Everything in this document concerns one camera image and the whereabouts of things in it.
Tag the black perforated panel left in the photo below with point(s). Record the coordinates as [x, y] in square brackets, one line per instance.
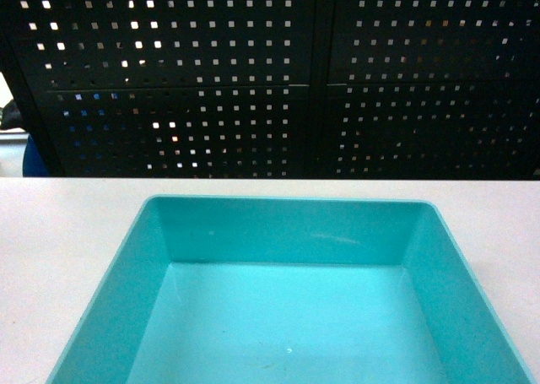
[162, 88]

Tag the blue chair behind table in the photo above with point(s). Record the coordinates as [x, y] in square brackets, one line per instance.
[33, 165]

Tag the teal plastic bin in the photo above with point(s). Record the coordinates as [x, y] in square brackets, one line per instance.
[289, 290]

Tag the black perforated panel right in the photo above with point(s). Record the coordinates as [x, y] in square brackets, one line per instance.
[433, 89]

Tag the black perforated panel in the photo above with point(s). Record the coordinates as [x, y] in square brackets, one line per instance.
[433, 89]
[162, 88]

